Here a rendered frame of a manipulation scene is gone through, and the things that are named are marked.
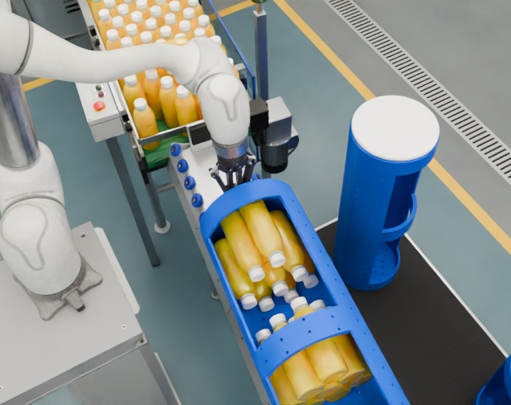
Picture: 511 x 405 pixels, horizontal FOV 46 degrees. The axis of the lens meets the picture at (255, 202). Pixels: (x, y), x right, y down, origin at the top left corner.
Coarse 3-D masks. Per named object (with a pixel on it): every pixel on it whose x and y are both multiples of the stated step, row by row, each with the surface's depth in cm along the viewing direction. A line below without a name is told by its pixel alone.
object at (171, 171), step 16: (192, 160) 202; (208, 160) 201; (176, 176) 204; (192, 176) 198; (208, 176) 197; (224, 176) 197; (208, 192) 194; (192, 224) 195; (208, 256) 186; (224, 304) 179; (240, 336) 171; (256, 384) 165
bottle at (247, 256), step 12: (228, 216) 162; (240, 216) 162; (228, 228) 160; (240, 228) 159; (228, 240) 160; (240, 240) 157; (252, 240) 158; (240, 252) 155; (252, 252) 155; (240, 264) 156; (252, 264) 154
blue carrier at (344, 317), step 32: (256, 192) 155; (288, 192) 160; (320, 256) 148; (224, 288) 154; (320, 288) 163; (256, 320) 161; (320, 320) 134; (352, 320) 137; (256, 352) 140; (288, 352) 132; (384, 384) 128
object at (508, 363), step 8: (504, 368) 194; (496, 376) 219; (504, 376) 193; (488, 384) 223; (496, 384) 231; (504, 384) 231; (480, 392) 224; (488, 392) 229; (496, 392) 229; (504, 392) 229; (480, 400) 227; (488, 400) 227; (496, 400) 227; (504, 400) 227
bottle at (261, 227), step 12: (252, 204) 158; (264, 204) 160; (252, 216) 156; (264, 216) 156; (252, 228) 155; (264, 228) 154; (276, 228) 156; (264, 240) 152; (276, 240) 152; (264, 252) 152; (276, 252) 151
